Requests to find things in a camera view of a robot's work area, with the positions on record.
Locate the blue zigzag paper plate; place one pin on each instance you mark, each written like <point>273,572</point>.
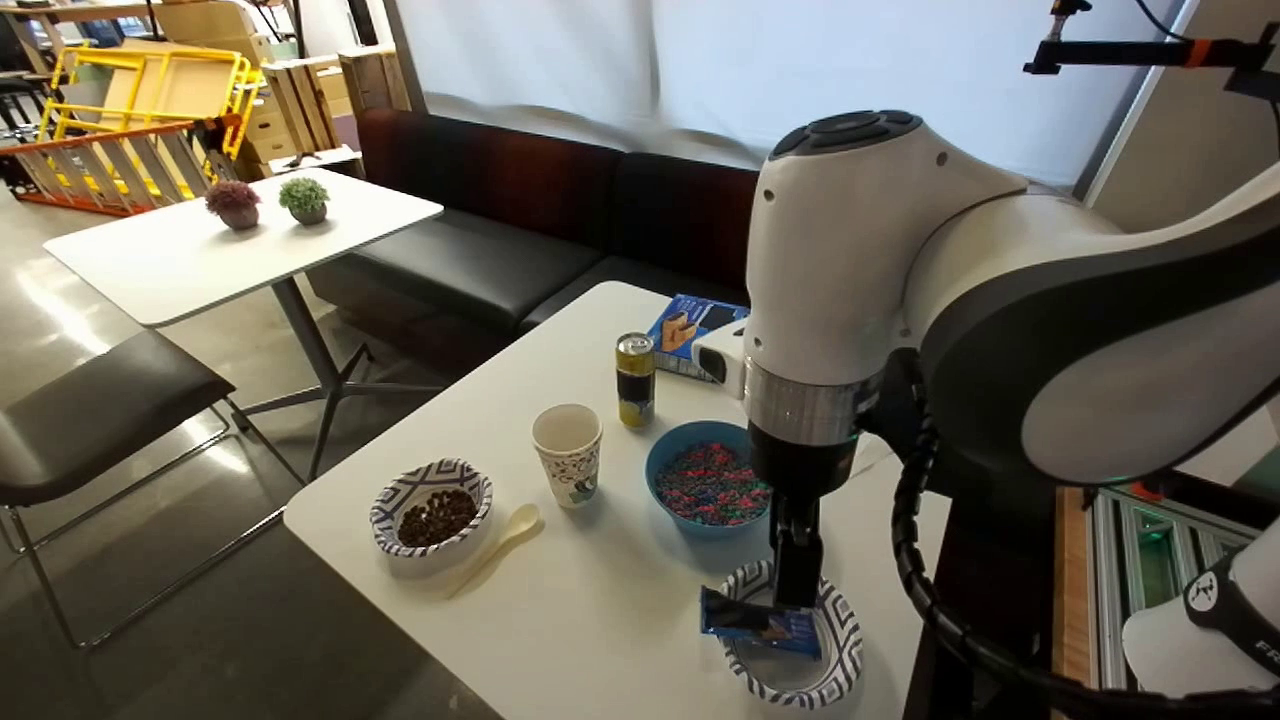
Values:
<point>843,654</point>

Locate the patterned paper bowl brown food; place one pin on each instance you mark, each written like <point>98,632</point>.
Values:
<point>428,516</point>

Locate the cream plastic spoon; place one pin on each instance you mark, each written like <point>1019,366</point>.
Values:
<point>514,525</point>

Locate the white side table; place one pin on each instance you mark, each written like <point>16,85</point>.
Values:
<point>201,253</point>

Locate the wooden framed metal cabinet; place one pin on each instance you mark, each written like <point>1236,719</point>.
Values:
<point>1073,600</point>

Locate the wooden drawer cabinet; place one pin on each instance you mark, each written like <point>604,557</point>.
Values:
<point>300,107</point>

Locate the dark red ball plant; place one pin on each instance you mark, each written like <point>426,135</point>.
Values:
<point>234,205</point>

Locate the black yellow drink can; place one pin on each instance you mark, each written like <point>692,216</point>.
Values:
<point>638,381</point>

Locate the yellow metal rack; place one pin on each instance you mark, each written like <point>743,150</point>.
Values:
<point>145,92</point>

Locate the black metal frame chair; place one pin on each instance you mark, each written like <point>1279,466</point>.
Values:
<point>94,421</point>

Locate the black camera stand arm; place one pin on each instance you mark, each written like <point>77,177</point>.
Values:
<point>1144,52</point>

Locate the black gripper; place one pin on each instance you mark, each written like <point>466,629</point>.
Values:
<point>800,472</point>

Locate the blue cookie box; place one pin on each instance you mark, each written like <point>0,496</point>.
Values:
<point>686,333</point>

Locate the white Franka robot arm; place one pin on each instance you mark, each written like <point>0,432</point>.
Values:
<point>1012,306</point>

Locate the orange slatted frame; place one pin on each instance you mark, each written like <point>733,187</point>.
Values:
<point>107,165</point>

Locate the white window blind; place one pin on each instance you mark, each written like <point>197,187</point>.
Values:
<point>642,67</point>

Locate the printed white paper cup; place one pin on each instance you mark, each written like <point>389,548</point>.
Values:
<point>569,455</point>

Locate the blue chocolate bar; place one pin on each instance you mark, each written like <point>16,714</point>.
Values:
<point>746,626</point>

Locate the black upholstered bench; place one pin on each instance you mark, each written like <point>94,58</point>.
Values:
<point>466,263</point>

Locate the white black cap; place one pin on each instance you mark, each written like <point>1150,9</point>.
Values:
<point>1202,641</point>

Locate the blue bowl colourful candy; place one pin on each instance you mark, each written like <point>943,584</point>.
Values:
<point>700,481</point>

